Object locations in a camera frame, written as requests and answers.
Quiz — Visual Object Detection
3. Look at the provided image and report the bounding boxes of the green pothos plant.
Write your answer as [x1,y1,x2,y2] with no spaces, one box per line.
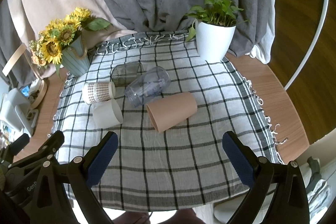
[185,0,250,42]

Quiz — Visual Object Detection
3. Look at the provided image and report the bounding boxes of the pink terracotta cup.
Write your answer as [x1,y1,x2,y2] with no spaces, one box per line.
[146,92,198,133]

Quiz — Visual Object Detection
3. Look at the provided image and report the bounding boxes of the white curved floor lamp pole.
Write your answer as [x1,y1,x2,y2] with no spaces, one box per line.
[283,0,330,90]

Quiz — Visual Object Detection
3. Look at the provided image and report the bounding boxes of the sunflower bouquet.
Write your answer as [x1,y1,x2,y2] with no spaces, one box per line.
[29,7,111,73]

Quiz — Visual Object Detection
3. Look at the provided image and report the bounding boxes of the white frosted cup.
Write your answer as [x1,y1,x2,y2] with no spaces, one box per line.
[93,99,123,128]

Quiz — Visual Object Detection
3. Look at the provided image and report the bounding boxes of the pale blue ribbed vase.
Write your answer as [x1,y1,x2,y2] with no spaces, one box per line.
[62,35,90,77]

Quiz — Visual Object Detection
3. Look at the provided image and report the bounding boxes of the brown houndstooth pattern cup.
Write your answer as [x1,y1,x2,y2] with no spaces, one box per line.
[82,82,116,105]

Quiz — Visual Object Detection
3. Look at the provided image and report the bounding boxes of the checked grey white tablecloth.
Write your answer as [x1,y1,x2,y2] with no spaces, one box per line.
[53,31,281,211]

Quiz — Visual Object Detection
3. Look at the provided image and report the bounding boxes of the dark smoky glass cup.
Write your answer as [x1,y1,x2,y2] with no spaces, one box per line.
[111,61,143,87]

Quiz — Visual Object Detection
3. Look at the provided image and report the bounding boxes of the grey desk organizer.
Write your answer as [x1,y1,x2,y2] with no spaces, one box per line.
[1,88,39,138]

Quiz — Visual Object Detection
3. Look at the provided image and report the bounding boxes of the white ribbed plant pot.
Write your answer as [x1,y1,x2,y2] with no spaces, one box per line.
[195,22,236,63]

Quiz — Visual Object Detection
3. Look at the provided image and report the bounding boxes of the round wooden tray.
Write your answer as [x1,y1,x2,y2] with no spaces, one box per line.
[28,79,48,109]

